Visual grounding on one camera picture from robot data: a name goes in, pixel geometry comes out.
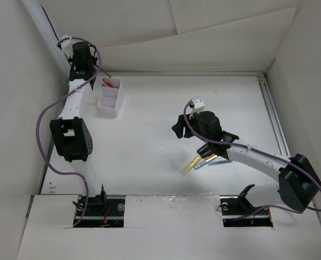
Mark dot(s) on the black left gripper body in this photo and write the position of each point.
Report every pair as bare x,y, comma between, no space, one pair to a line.
93,62

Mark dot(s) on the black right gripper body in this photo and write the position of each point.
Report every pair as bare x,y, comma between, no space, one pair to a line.
193,123

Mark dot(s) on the red gel pen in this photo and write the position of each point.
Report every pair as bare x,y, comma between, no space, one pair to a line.
104,81

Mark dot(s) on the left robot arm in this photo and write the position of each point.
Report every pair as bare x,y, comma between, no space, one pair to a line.
71,136

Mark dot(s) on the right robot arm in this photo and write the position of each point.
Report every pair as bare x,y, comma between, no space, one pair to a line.
298,182

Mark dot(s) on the black marker green cap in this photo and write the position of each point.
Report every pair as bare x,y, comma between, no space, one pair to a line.
203,149

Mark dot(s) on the black marker yellow cap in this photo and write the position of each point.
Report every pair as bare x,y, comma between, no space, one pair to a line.
207,154

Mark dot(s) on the yellow highlighter clear cap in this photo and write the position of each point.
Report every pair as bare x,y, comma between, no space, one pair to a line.
190,165

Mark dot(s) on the light blue pen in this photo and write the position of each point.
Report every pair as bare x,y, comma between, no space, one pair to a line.
200,165

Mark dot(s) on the blue clear pen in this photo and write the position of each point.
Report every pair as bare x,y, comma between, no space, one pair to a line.
221,162

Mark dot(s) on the white three-compartment organizer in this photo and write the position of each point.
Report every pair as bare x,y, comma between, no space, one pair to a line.
111,99

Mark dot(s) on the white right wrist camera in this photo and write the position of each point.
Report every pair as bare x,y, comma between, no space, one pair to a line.
197,106

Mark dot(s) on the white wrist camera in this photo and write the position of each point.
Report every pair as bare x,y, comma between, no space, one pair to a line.
197,106
66,45

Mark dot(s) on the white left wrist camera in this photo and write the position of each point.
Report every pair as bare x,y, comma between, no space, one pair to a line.
66,45

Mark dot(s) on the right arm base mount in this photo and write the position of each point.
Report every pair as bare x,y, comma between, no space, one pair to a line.
237,211

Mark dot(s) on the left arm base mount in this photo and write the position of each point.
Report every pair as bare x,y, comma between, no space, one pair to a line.
108,213

